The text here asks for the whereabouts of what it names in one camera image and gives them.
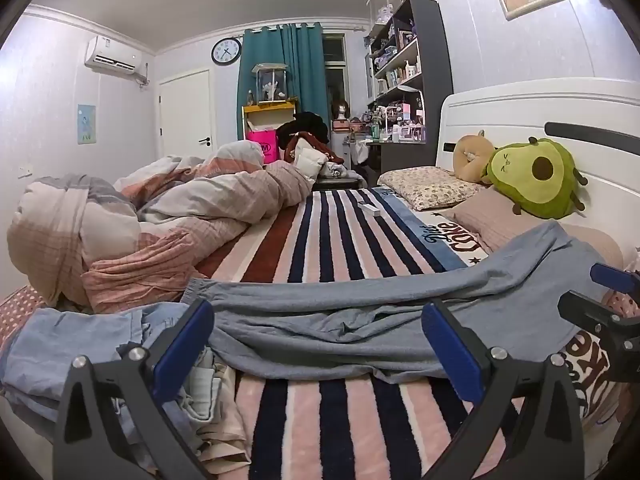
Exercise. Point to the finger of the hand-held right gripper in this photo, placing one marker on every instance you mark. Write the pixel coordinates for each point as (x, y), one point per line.
(612, 276)
(590, 312)

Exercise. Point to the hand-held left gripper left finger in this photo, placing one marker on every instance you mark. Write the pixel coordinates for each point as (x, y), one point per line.
(182, 350)

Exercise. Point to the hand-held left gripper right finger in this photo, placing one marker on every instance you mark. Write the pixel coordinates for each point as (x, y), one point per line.
(450, 355)

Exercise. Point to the grey-blue pants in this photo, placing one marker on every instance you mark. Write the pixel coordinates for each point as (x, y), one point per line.
(325, 320)

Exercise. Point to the beige crumpled cloth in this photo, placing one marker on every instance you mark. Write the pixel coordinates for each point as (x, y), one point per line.
(220, 410)

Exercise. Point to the light blue cloth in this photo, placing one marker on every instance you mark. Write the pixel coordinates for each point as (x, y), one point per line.
(75, 345)

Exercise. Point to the green avocado plush toy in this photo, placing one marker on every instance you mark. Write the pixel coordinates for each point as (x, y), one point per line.
(537, 175)

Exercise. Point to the pink plaid duvet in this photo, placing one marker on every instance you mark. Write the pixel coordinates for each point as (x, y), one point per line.
(165, 220)

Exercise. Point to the pink pillow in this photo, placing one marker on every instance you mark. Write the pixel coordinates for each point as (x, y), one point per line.
(492, 217)

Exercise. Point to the pink dotted bed sheet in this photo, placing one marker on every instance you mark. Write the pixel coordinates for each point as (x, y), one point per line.
(20, 310)

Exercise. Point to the small white box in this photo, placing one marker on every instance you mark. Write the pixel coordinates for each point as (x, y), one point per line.
(369, 208)

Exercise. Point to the floral pillow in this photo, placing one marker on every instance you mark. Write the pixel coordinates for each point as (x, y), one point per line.
(430, 187)

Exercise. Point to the striped plush blanket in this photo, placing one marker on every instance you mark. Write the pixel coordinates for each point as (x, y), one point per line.
(320, 245)

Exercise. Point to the white bed headboard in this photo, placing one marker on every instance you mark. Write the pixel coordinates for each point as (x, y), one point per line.
(550, 110)

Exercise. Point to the brown plush toy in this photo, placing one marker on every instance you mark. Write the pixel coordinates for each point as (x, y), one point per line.
(472, 157)

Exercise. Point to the pink bag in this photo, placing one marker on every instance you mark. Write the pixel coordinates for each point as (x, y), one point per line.
(264, 144)

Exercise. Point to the white door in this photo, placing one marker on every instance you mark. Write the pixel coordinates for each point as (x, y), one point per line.
(185, 115)

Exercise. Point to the pile of dark clothes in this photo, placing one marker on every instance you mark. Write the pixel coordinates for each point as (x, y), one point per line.
(305, 135)

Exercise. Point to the yellow cabinet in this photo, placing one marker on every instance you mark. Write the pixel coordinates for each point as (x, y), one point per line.
(267, 117)

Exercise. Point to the mannequin head with wig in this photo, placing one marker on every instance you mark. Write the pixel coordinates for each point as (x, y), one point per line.
(342, 112)

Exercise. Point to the glass display case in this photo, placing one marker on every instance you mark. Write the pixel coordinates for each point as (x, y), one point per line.
(270, 84)

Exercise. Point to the dark bookshelf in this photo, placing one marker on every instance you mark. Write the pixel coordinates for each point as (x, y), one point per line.
(422, 60)

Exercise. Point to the white air conditioner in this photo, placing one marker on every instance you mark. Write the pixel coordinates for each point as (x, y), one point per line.
(116, 57)

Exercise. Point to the teal curtain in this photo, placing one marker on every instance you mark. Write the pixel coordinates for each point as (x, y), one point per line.
(292, 65)

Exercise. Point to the window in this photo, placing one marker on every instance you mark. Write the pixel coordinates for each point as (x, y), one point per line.
(335, 70)

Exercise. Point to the clear box on bookshelf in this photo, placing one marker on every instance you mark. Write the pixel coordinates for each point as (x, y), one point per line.
(382, 7)

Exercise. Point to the small wall poster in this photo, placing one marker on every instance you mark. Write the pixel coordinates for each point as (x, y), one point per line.
(86, 125)

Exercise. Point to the round wall clock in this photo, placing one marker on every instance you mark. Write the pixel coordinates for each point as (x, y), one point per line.
(226, 51)

